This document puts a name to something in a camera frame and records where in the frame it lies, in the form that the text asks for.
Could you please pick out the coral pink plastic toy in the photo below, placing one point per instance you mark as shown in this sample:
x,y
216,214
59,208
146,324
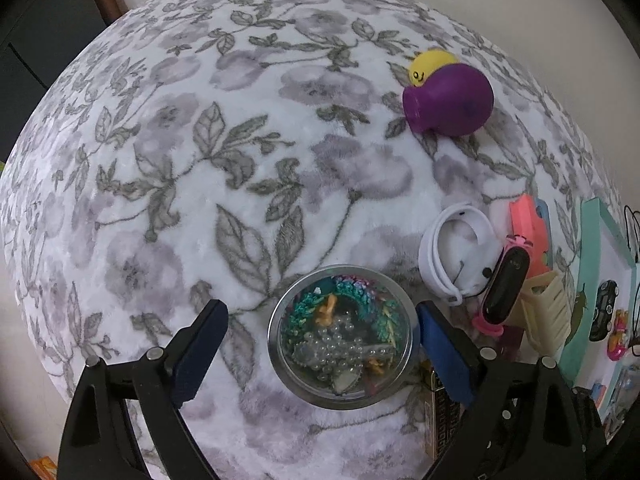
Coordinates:
x,y
527,225

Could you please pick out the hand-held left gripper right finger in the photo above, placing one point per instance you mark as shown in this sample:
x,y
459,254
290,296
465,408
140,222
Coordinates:
x,y
445,355

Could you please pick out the purple vase-shaped toy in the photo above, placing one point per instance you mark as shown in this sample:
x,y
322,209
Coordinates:
x,y
457,102

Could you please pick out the black toy car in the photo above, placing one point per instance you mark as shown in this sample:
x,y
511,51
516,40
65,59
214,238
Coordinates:
x,y
604,310

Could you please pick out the orange packet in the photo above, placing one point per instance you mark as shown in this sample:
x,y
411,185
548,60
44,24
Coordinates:
x,y
44,467

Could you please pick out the black and pink wristband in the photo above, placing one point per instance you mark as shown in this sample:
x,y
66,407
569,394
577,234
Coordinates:
x,y
505,285

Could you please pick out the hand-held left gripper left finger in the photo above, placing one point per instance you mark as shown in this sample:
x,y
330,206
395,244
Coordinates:
x,y
200,355

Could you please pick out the gold patterned lighter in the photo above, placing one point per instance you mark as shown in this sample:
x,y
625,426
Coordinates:
x,y
440,425

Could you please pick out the floral fleece blanket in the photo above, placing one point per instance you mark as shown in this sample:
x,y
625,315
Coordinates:
x,y
225,160

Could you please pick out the pink puppy toy figure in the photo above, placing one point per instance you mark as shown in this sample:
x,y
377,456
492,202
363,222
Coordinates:
x,y
619,337

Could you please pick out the yellow smiley toy head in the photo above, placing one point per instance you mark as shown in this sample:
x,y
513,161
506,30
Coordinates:
x,y
427,65

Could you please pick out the cream hair claw clip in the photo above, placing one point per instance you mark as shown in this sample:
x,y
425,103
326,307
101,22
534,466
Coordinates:
x,y
547,317

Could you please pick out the glass jar of beads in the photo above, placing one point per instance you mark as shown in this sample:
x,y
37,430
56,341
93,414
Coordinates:
x,y
340,340

